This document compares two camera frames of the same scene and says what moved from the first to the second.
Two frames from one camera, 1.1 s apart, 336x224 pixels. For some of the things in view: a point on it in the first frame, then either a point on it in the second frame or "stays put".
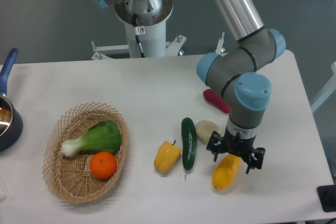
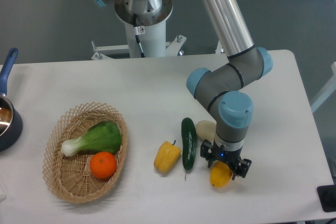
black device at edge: (327, 196) stays put
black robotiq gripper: (237, 145) to (211, 151)
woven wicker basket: (70, 178) stays put
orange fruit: (103, 165) stays put
